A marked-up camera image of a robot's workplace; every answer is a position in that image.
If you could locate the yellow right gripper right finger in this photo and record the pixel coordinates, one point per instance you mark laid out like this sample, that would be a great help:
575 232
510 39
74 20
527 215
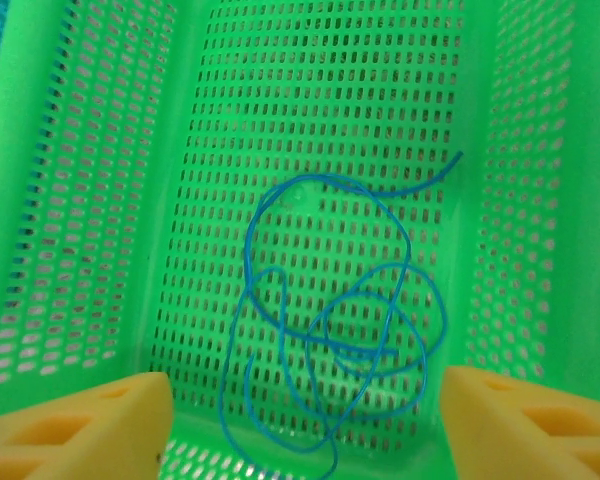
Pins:
490 430

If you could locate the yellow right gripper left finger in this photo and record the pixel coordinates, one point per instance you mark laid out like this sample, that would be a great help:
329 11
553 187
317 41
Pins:
80 415

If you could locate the green plastic basket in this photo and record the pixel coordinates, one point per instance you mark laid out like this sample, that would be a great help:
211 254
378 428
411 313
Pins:
180 100

